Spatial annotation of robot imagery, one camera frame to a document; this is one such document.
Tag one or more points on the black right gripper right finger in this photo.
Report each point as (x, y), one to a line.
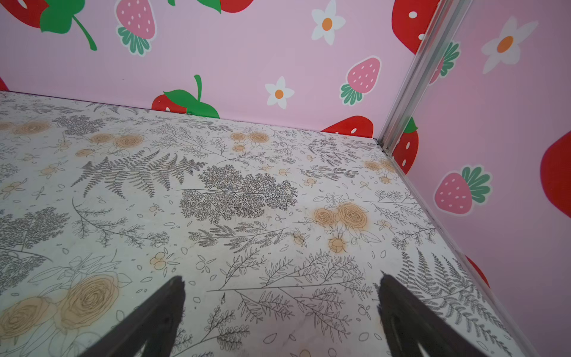
(412, 329)

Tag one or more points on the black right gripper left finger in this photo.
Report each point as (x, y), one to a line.
(151, 328)

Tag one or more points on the aluminium corner post right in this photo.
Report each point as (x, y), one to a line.
(443, 27)

